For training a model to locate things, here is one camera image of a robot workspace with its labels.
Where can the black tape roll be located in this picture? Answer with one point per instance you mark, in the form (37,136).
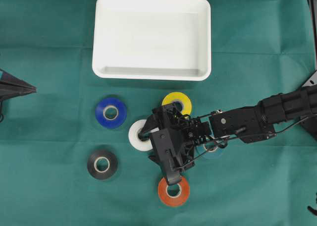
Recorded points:
(111,161)

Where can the white tape roll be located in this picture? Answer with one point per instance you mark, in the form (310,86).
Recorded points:
(138,144)

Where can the orange red tape roll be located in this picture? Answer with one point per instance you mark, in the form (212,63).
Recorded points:
(174,201)

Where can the yellow tape roll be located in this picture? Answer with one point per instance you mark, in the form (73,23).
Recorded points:
(181,101)

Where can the white plastic tray case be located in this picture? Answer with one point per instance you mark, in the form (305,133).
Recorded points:
(152,39)

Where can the blue tape roll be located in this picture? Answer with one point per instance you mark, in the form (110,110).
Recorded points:
(107,103)

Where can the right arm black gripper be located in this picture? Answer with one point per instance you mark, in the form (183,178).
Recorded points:
(190,130)

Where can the teal green tape roll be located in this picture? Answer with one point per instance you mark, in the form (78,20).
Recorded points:
(213,152)

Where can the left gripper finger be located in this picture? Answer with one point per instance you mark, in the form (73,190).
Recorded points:
(8,94)
(8,79)

